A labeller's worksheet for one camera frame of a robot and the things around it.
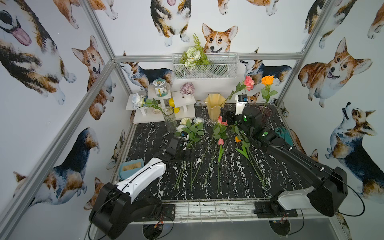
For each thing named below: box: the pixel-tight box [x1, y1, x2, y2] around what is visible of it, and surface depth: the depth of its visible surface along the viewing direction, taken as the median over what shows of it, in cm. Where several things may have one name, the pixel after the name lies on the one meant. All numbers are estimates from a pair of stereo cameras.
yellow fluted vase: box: [204, 93, 226, 122], surface depth 100 cm
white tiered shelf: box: [125, 85, 197, 124], surface depth 106 cm
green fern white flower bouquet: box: [179, 32, 210, 70], surface depth 82 cm
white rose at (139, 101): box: [132, 92, 168, 116], surface depth 78 cm
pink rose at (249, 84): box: [224, 76, 255, 102], surface depth 85 cm
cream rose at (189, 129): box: [180, 117, 196, 142], surface depth 107 cm
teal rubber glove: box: [274, 126, 294, 147], surface depth 106 cm
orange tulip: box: [234, 135, 266, 188], surface depth 93 cm
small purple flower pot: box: [180, 81, 196, 100], surface depth 100 cm
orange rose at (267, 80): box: [260, 75, 278, 114], surface depth 90 cm
